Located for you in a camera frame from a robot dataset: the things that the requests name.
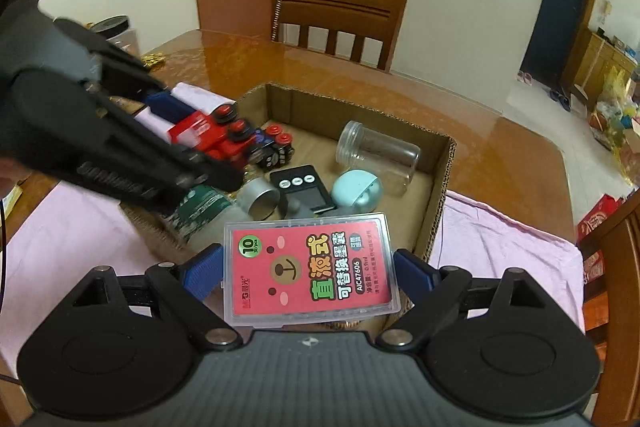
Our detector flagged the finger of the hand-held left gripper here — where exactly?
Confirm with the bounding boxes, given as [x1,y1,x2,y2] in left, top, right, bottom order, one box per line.
[54,19,196,122]
[75,107,245,208]

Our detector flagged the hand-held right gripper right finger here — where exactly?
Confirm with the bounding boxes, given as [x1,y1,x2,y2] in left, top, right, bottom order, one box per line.
[377,248,548,352]

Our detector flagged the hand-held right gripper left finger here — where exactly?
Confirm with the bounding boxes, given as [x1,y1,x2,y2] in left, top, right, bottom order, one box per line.
[70,243,241,350]

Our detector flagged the green label cotton swab container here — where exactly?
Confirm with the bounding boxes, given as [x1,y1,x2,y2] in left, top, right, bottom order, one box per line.
[160,186,246,248]

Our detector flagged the red toy truck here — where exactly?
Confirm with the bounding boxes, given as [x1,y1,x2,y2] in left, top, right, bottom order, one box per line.
[169,104,256,168]

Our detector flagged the cardboard box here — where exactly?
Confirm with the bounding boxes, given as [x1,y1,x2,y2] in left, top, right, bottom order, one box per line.
[120,82,458,313]

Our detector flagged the light blue round case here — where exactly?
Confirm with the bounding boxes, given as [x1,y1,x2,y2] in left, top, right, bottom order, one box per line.
[331,169,385,215]

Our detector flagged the clear plastic refill case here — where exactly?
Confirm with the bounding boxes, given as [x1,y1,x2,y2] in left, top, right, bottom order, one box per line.
[222,212,403,327]

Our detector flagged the black toy cube red wheels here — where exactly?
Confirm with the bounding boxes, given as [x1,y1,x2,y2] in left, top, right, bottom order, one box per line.
[247,124,296,172]

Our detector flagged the yellow paper packet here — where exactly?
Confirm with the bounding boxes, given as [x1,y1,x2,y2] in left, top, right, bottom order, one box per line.
[0,184,23,212]

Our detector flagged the pink table cloth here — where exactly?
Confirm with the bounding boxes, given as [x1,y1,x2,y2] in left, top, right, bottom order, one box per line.
[0,79,586,388]

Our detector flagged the black lid clear container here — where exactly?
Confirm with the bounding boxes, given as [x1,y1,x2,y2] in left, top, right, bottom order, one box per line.
[90,16,141,58]

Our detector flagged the black digital timer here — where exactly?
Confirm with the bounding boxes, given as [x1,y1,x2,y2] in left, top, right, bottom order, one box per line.
[270,165,337,218]

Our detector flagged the clear plastic jar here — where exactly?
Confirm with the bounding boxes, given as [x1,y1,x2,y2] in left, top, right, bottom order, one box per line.
[336,120,422,196]

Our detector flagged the red gift box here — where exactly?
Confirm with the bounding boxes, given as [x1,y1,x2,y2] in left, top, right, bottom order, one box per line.
[577,194,626,248]

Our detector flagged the wooden chair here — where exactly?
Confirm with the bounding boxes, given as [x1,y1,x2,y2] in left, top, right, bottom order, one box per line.
[271,0,410,72]
[575,189,640,358]

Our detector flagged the yellow plastic bag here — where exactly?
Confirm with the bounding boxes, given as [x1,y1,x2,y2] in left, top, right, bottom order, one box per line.
[597,67,631,118]

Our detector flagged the wooden cabinet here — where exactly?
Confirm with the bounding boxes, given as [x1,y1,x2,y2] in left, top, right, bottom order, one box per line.
[570,29,640,108]

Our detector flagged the dark door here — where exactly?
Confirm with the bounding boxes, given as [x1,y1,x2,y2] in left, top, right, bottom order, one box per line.
[520,0,606,92]

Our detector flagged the silver metal ring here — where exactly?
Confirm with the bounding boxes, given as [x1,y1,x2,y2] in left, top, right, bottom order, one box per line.
[236,178,280,220]

